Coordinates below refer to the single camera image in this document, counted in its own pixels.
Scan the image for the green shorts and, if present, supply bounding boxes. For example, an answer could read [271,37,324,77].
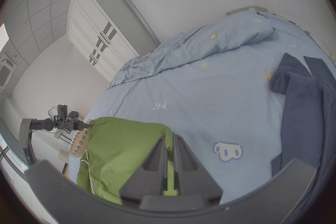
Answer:
[76,117,179,205]

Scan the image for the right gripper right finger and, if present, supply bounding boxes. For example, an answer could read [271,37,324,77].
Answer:
[172,133,223,207]

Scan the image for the white cassette air conditioner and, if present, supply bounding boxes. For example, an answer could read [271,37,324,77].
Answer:
[0,53,18,93]

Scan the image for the round woven basket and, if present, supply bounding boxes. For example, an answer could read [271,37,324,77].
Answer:
[69,118,92,159]

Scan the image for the dark blue garment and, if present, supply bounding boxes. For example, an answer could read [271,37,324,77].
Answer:
[269,53,336,208]

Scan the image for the bed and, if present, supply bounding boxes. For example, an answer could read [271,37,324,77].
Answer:
[64,0,336,209]

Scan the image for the white wardrobe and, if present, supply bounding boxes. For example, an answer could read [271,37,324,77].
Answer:
[69,0,161,84]

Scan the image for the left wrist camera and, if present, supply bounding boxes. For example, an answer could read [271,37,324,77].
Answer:
[57,104,79,119]

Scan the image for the pale blue quilt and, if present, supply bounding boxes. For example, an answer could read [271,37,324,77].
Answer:
[107,7,277,89]

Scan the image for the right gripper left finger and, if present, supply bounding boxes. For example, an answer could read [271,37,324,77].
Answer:
[119,136,168,209]

